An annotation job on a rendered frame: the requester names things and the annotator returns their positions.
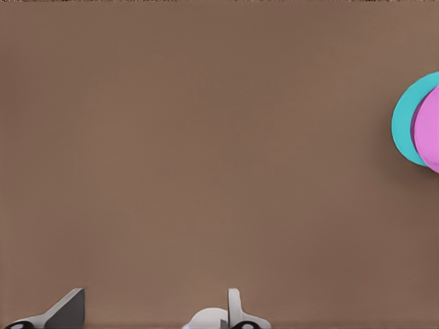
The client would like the pink plate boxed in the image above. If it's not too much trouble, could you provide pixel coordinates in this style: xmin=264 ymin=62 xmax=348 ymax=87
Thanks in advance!
xmin=412 ymin=84 xmax=439 ymax=174

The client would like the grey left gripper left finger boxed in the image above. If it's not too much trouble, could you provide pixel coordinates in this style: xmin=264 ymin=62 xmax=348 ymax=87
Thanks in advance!
xmin=2 ymin=287 xmax=86 ymax=329

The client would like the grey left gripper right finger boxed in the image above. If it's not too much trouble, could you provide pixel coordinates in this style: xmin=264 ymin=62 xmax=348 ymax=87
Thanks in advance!
xmin=187 ymin=287 xmax=272 ymax=329

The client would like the blue plate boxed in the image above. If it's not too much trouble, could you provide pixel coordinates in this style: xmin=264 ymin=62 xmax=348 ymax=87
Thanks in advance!
xmin=391 ymin=71 xmax=439 ymax=168

